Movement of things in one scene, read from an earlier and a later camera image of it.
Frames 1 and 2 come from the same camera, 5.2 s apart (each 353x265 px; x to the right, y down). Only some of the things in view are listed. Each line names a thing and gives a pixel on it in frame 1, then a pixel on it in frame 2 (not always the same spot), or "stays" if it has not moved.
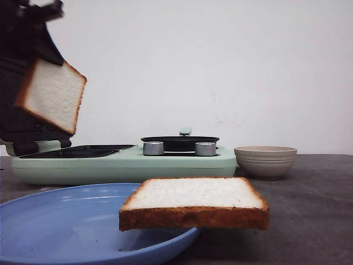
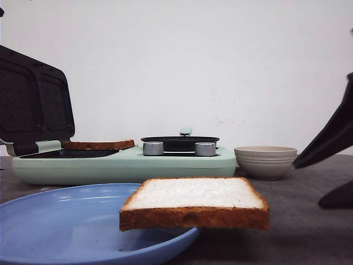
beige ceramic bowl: (265, 163) stays
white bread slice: (52, 93) -> (98, 145)
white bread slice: (213, 202) stays
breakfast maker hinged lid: (19, 127) stays
